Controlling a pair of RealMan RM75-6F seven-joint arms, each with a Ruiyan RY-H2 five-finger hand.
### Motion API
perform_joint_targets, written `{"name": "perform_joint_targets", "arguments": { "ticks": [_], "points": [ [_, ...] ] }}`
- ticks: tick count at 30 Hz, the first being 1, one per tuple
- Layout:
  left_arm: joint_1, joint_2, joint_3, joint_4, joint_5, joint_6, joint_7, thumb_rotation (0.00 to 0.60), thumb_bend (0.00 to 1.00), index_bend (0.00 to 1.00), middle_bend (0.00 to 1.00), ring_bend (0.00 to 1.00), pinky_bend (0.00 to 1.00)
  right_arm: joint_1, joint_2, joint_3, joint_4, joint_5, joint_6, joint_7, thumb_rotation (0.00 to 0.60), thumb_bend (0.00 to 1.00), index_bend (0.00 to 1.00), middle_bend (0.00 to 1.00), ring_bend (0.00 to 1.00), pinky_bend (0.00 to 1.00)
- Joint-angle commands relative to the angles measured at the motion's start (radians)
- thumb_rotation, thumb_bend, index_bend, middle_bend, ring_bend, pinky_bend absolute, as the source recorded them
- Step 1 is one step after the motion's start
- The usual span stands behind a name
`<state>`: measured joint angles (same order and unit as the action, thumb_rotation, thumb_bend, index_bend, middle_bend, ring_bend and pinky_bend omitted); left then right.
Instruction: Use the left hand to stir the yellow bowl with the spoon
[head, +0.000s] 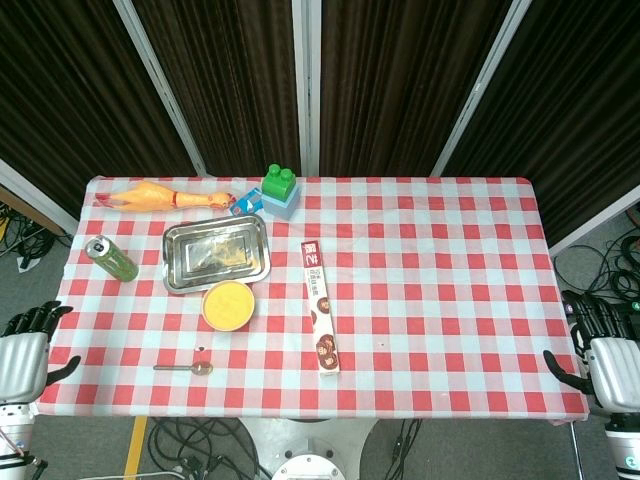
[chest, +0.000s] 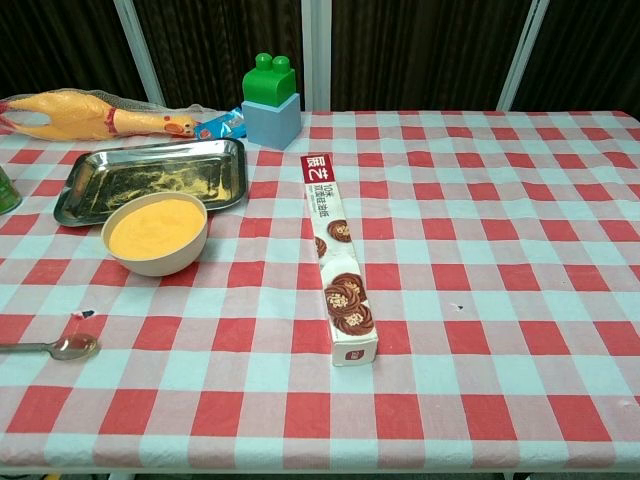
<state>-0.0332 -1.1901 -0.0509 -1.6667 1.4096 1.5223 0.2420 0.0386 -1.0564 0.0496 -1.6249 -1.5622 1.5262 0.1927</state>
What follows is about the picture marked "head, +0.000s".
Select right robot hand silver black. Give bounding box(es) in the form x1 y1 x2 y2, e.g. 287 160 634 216
543 289 640 412

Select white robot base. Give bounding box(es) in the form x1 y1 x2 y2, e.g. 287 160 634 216
239 417 376 480

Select dark curtain divider panel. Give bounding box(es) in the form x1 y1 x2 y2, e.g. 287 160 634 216
0 0 207 236
299 0 531 177
432 0 640 257
113 0 311 177

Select black floor cable bundle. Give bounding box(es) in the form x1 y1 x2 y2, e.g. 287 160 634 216
553 204 640 311
384 418 426 480
0 202 72 272
146 417 271 480

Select green drink can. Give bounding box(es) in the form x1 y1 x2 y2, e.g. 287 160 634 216
84 234 140 283

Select yellow rubber chicken toy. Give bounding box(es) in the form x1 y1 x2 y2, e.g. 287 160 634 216
94 180 238 214

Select light blue cube block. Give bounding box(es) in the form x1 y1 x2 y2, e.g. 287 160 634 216
261 184 302 221

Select beige bowl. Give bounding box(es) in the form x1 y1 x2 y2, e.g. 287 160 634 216
201 280 257 333

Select long baking paper box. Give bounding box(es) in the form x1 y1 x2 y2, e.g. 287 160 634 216
300 240 342 377

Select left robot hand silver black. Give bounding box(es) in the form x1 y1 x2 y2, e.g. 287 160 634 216
0 301 81 406

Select metal table leg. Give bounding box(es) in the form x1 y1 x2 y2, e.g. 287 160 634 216
568 422 587 480

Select stainless steel tray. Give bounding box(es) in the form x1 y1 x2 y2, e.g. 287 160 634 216
162 214 272 296

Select red white checkered tablecloth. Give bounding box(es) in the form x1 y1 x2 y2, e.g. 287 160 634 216
37 174 591 426

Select metal spoon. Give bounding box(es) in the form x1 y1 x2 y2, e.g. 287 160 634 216
153 360 215 377

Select blue snack packet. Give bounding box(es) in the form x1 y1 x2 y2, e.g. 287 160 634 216
229 187 265 218

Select green building block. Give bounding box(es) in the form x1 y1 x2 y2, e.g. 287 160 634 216
261 163 297 198

